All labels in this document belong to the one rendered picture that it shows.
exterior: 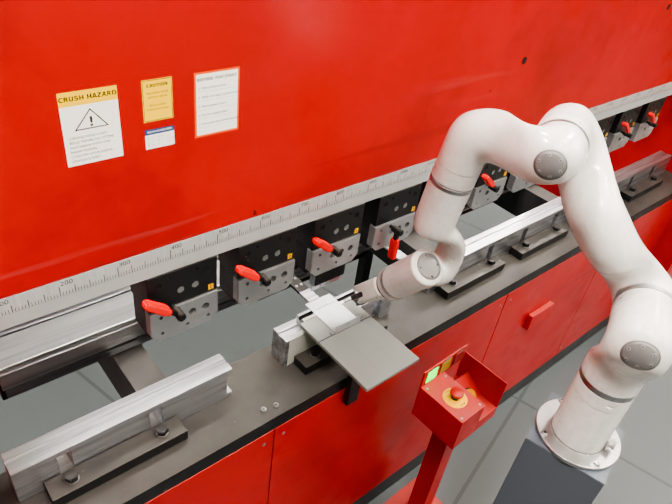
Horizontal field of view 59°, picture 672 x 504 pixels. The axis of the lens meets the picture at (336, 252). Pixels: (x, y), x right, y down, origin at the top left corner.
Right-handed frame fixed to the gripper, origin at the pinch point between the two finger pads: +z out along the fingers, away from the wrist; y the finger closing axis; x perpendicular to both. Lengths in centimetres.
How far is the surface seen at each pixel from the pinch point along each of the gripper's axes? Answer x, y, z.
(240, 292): -5.3, 36.5, -13.3
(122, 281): -9, 62, -25
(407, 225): -15.2, -14.5, -9.2
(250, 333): -11, -19, 142
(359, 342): 11.0, 4.4, -0.7
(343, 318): 3.7, 4.0, 4.7
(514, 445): 67, -97, 74
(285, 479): 42, 20, 33
